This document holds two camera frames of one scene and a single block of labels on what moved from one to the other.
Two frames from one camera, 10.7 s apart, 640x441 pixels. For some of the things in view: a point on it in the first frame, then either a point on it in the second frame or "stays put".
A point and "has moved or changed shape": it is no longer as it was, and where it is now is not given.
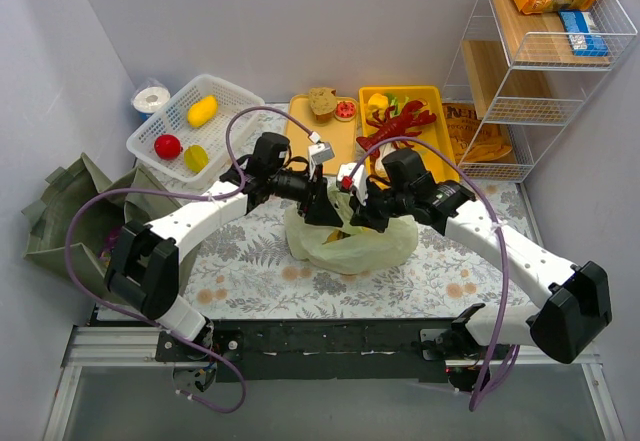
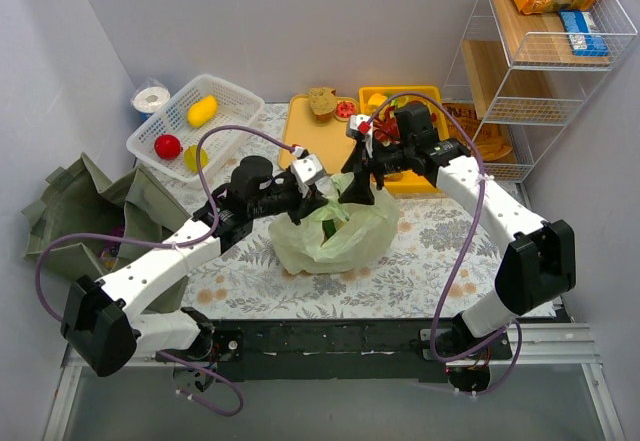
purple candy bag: [110, 239] stays put
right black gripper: [367, 209] to [363, 162]
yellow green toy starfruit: [195, 158] stays put
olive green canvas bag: [47, 222] stays put
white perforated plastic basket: [187, 138] stays put
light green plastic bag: [351, 248] has moved or changed shape
